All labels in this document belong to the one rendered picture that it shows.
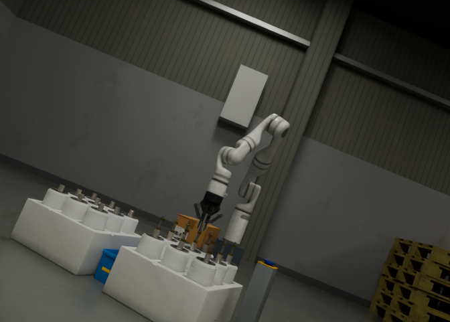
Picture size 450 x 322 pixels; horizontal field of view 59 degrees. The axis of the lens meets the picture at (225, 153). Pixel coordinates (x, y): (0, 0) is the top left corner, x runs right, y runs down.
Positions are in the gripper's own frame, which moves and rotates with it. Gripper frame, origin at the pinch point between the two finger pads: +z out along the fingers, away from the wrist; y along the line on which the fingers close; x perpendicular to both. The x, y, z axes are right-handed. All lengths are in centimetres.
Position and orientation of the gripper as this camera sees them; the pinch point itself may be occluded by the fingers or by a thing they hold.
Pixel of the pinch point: (201, 226)
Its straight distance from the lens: 164.2
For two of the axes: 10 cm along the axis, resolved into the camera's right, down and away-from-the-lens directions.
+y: 9.3, 3.6, -1.2
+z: -3.7, 9.2, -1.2
